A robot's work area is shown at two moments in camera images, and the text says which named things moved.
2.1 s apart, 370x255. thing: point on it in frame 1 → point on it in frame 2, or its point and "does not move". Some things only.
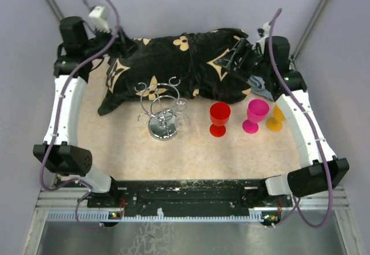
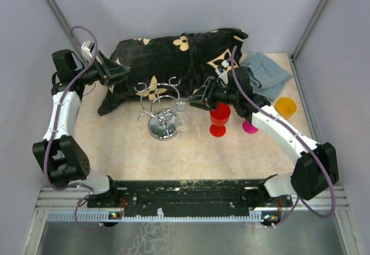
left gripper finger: [128, 44] → [113, 71]
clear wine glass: [182, 120] does not move
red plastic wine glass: [219, 113] does not move
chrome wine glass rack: [158, 102] does not move
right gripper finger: [237, 54] → [201, 95]
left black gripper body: [99, 41] → [94, 73]
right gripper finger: [233, 67] → [199, 100]
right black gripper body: [253, 64] → [221, 95]
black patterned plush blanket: [182, 65] does not move
